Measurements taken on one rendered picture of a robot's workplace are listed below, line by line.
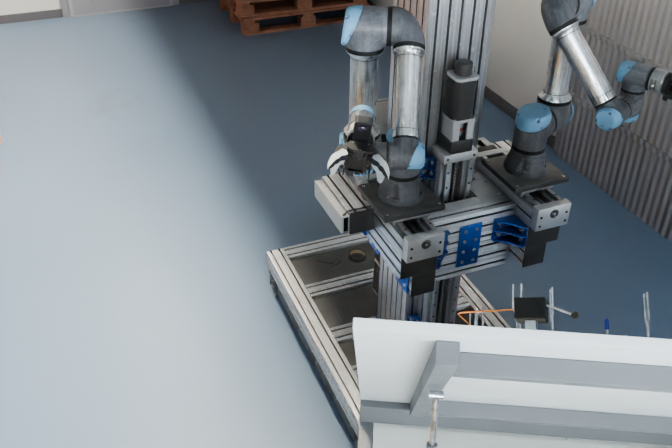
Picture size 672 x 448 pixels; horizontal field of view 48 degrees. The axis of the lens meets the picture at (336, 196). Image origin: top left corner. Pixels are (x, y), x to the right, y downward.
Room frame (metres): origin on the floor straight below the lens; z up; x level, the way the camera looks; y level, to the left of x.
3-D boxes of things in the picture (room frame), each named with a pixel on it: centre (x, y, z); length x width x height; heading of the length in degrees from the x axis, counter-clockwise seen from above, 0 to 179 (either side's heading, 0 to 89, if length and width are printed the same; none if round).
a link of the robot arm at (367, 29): (2.16, -0.08, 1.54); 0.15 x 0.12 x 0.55; 87
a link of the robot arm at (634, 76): (2.27, -0.96, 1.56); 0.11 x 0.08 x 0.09; 48
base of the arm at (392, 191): (2.15, -0.22, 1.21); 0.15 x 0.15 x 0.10
